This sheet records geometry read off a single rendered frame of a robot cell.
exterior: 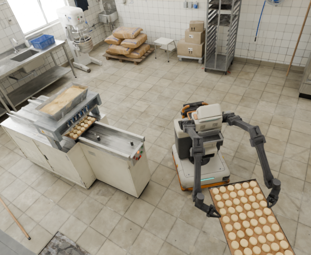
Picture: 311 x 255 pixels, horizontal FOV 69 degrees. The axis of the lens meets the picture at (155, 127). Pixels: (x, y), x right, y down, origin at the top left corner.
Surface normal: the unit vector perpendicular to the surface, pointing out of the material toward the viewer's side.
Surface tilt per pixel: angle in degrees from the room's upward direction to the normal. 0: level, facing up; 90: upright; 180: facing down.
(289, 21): 90
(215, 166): 0
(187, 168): 0
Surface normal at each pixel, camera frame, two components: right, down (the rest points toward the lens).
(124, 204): -0.11, -0.73
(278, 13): -0.52, 0.62
